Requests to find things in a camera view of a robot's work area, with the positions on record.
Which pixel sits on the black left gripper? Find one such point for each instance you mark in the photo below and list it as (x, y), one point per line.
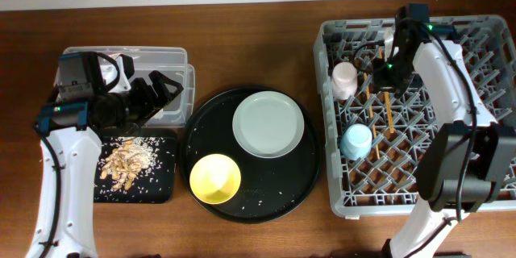
(139, 97)

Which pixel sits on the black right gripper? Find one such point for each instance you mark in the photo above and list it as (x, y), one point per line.
(387, 87)

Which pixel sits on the wooden chopstick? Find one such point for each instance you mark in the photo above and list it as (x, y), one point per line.
(371, 115)
(387, 102)

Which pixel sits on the pink cup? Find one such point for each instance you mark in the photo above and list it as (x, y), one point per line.
(344, 81)

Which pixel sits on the blue cup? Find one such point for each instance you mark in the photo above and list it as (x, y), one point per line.
(356, 142)

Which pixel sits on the yellow bowl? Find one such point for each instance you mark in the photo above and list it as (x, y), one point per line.
(215, 179)

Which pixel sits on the grey plate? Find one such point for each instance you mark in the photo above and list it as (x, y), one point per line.
(268, 124)

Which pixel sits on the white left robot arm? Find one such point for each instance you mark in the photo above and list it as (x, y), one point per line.
(64, 227)

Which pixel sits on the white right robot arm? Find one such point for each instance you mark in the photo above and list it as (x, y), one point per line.
(465, 165)

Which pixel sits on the grey dishwasher rack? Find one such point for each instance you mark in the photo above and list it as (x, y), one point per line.
(372, 187)

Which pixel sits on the food scraps and rice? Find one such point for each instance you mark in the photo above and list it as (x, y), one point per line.
(131, 161)

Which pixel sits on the black rectangular tray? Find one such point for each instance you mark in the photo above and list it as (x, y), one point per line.
(158, 192)

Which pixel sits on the round black tray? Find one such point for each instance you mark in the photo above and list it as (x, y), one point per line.
(270, 188)

